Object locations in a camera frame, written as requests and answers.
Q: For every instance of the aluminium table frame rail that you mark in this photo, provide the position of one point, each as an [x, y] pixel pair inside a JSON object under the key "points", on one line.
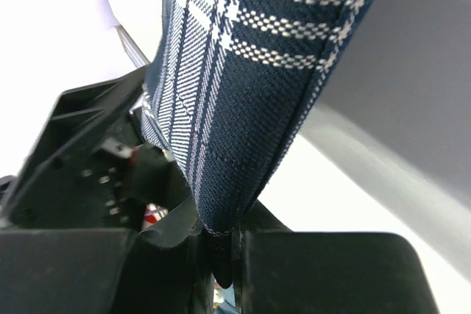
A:
{"points": [[136, 56]]}

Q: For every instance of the navy white plaid skirt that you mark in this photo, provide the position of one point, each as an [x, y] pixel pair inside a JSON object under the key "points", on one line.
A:
{"points": [[229, 89]]}

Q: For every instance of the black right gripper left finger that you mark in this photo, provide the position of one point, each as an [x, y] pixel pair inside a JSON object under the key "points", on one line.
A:
{"points": [[159, 270]]}

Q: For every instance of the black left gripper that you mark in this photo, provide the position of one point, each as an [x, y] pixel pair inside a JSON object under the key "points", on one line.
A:
{"points": [[91, 167]]}

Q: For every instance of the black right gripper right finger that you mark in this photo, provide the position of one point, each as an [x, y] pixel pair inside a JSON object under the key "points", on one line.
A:
{"points": [[277, 270]]}

